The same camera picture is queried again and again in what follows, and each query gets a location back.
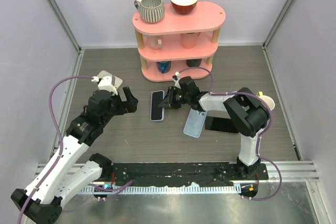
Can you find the light blue phone case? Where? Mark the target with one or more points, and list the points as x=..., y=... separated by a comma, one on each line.
x=194, y=123

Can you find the white slotted cable duct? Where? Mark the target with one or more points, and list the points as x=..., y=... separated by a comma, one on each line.
x=192, y=189

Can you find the pink three-tier shelf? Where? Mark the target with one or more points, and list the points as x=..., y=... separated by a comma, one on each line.
x=207, y=18

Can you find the red white bowl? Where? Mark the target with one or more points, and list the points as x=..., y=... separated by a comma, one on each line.
x=183, y=7

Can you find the black cup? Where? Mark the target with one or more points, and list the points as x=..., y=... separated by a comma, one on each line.
x=193, y=62

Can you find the beige phone case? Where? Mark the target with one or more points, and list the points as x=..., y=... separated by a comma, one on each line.
x=116, y=81

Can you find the lavender phone case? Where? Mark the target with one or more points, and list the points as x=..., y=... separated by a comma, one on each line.
x=152, y=119

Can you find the aluminium front rail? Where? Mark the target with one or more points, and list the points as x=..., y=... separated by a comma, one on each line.
x=288, y=171

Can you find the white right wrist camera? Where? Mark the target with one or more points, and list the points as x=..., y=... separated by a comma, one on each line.
x=176, y=79

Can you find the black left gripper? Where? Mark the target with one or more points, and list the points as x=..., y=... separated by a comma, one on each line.
x=128, y=106

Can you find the yellow mug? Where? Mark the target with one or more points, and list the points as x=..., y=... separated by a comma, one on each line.
x=268, y=100

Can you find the grey striped mug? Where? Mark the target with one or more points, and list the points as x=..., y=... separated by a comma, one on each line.
x=151, y=11

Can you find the pale pink mug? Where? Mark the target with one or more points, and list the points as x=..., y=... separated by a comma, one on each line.
x=155, y=42

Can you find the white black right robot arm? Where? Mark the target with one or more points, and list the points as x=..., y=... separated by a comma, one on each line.
x=249, y=114

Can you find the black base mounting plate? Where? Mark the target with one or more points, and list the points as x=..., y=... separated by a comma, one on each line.
x=206, y=174

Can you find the blue mug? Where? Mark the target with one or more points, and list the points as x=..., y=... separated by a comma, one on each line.
x=163, y=66

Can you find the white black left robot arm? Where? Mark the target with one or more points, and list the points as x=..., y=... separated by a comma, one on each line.
x=43, y=199

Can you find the black gold smartphone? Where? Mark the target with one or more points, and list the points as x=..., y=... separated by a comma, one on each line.
x=223, y=125

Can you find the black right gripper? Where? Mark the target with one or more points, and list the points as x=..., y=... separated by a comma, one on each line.
x=168, y=99

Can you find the pink cup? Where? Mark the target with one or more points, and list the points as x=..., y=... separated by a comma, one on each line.
x=189, y=40

